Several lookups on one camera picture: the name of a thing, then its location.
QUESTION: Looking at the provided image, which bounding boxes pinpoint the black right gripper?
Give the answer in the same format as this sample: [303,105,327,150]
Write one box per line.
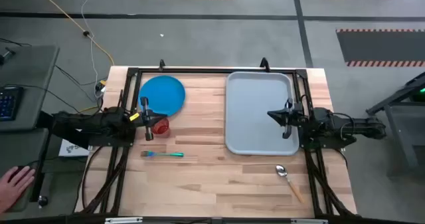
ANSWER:
[267,98,315,140]

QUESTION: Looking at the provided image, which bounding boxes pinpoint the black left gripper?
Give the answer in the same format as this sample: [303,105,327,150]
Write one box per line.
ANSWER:
[134,96,169,142]

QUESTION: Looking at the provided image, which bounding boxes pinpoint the blue round plate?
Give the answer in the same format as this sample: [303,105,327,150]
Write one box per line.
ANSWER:
[137,75,187,117]

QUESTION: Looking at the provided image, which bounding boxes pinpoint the iridescent blue metal fork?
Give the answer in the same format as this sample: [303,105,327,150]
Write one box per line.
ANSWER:
[140,150,185,158]

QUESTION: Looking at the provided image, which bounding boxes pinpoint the metal spoon wooden handle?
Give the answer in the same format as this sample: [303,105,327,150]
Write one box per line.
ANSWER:
[275,164,305,204]

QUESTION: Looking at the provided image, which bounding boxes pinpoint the red faceted plastic cup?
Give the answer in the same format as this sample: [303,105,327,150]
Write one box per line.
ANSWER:
[151,116,171,136]

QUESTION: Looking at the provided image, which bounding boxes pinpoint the grey plastic tray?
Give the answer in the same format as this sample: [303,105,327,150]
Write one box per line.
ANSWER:
[224,71,301,156]

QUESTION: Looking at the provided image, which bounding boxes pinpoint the white printed box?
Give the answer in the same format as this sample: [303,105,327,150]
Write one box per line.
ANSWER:
[58,139,92,158]

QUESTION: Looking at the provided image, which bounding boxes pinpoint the grey-legged workstation table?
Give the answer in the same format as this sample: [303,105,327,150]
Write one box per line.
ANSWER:
[366,83,425,178]

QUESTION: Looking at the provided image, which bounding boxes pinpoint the black floor mat striped edge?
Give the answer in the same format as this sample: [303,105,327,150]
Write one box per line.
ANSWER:
[335,28,425,68]

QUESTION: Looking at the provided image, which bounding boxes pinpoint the grey side desk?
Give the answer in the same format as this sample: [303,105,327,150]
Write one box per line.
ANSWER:
[0,45,60,215]

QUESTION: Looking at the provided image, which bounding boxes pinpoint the black computer tower green lights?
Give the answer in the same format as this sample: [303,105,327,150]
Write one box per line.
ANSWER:
[405,71,425,102]

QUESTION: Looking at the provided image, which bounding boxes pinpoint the black keyboard blue backlight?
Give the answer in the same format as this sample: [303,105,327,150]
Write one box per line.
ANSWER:
[0,86,25,122]

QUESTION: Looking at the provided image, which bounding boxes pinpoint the person's hand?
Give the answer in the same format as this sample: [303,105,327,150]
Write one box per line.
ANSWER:
[0,166,36,213]

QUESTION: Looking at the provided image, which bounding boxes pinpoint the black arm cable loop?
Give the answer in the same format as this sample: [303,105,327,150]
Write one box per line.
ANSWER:
[331,112,355,142]

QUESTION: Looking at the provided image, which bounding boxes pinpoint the black metal table frame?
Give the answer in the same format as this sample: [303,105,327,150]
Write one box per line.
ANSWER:
[79,66,358,218]

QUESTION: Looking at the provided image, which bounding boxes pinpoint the white cable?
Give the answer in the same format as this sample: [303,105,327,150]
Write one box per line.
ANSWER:
[65,0,101,97]

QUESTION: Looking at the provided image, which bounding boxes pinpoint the silver metal bracket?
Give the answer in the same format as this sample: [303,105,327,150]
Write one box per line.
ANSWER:
[104,217,144,224]

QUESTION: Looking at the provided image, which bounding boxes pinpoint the yellow cable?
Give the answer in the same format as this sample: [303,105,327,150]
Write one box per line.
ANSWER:
[33,0,116,87]

